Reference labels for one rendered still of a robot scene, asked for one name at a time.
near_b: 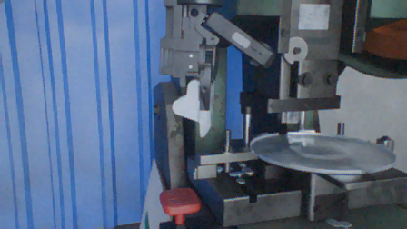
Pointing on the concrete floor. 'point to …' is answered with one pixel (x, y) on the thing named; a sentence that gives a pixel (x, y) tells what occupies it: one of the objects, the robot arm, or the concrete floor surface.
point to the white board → (154, 214)
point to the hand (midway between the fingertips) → (207, 129)
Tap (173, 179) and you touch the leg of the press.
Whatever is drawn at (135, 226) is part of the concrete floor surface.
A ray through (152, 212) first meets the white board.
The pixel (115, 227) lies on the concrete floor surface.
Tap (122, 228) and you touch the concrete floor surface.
